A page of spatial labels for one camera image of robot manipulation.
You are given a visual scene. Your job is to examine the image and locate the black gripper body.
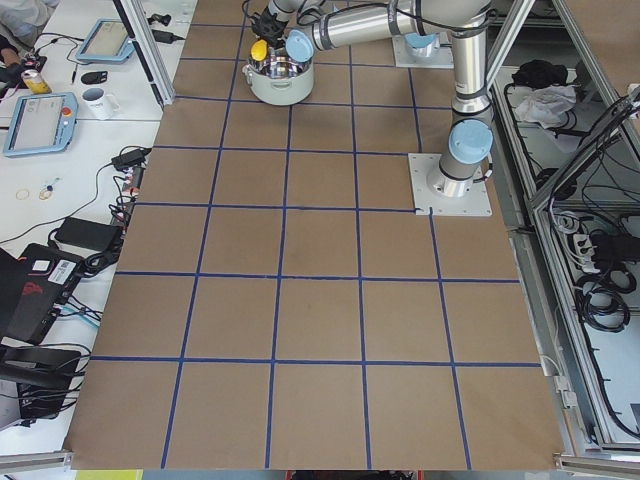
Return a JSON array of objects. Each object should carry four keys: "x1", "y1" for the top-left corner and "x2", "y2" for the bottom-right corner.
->
[{"x1": 249, "y1": 11, "x2": 286, "y2": 49}]

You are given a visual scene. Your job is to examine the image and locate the yellow corn cob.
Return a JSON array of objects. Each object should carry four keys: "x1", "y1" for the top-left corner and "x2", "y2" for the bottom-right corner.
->
[{"x1": 250, "y1": 39, "x2": 269, "y2": 62}]

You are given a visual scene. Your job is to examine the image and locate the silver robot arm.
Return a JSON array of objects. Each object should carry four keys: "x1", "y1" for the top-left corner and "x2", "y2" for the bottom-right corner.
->
[
  {"x1": 404, "y1": 33, "x2": 440, "y2": 58},
  {"x1": 247, "y1": 1, "x2": 493, "y2": 198}
]

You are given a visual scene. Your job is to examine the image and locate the pale green cooking pot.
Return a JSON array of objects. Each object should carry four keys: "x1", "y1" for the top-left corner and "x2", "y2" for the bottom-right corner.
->
[{"x1": 243, "y1": 48, "x2": 314, "y2": 106}]

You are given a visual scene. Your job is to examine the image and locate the person hand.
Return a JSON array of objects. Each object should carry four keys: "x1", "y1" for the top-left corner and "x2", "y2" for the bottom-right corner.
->
[{"x1": 1, "y1": 45, "x2": 21, "y2": 68}]

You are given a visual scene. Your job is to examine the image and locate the far blue teach pendant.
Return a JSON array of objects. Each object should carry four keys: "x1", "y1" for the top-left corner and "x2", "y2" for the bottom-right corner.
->
[{"x1": 75, "y1": 19, "x2": 135, "y2": 64}]

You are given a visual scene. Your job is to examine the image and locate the blue teach pendant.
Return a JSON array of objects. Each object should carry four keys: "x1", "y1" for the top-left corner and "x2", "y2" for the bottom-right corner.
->
[
  {"x1": 75, "y1": 19, "x2": 135, "y2": 64},
  {"x1": 3, "y1": 92, "x2": 78, "y2": 158}
]

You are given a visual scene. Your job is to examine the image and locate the white mug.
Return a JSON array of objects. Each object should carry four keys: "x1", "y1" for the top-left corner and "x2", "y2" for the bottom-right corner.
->
[{"x1": 82, "y1": 87, "x2": 121, "y2": 120}]

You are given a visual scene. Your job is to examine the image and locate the black power adapter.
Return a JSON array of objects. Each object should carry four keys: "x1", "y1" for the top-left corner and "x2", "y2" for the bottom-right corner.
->
[{"x1": 111, "y1": 147, "x2": 151, "y2": 171}]

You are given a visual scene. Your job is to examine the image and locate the red black power strip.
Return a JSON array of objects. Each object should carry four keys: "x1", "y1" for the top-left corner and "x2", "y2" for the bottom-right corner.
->
[{"x1": 109, "y1": 166, "x2": 145, "y2": 227}]

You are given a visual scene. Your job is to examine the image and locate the yellow drink can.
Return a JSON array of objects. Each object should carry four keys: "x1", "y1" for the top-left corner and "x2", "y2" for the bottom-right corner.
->
[{"x1": 21, "y1": 69, "x2": 52, "y2": 95}]

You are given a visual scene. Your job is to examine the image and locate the near blue teach pendant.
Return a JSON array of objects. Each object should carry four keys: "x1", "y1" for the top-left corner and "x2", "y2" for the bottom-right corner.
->
[{"x1": 3, "y1": 92, "x2": 78, "y2": 158}]

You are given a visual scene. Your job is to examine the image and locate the black cloth bundle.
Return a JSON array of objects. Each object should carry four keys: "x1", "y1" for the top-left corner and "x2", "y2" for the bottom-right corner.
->
[{"x1": 512, "y1": 59, "x2": 568, "y2": 89}]

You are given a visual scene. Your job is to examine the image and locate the large black power brick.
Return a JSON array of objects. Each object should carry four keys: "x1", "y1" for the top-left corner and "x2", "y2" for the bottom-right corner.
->
[{"x1": 54, "y1": 217, "x2": 122, "y2": 252}]

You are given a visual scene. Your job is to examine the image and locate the white crumpled cloth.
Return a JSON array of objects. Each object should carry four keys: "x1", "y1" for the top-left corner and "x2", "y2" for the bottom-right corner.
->
[{"x1": 514, "y1": 85, "x2": 577, "y2": 128}]

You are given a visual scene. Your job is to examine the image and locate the black laptop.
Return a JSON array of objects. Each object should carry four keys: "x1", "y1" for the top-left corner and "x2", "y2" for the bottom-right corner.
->
[{"x1": 1, "y1": 243, "x2": 84, "y2": 345}]

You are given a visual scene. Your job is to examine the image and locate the white power strip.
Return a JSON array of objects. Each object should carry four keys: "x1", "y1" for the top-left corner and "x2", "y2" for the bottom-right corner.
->
[{"x1": 572, "y1": 233, "x2": 600, "y2": 274}]

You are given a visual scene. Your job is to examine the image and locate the aluminium frame post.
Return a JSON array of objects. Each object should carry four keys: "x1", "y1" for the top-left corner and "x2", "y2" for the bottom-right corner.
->
[{"x1": 113, "y1": 0, "x2": 175, "y2": 109}]

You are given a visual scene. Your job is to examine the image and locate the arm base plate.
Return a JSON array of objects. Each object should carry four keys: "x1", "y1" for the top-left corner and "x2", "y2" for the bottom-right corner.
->
[
  {"x1": 392, "y1": 32, "x2": 453, "y2": 70},
  {"x1": 408, "y1": 153, "x2": 492, "y2": 217}
]

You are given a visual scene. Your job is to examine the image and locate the coiled black cables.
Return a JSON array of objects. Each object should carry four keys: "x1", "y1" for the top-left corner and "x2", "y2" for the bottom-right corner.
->
[{"x1": 573, "y1": 269, "x2": 632, "y2": 333}]

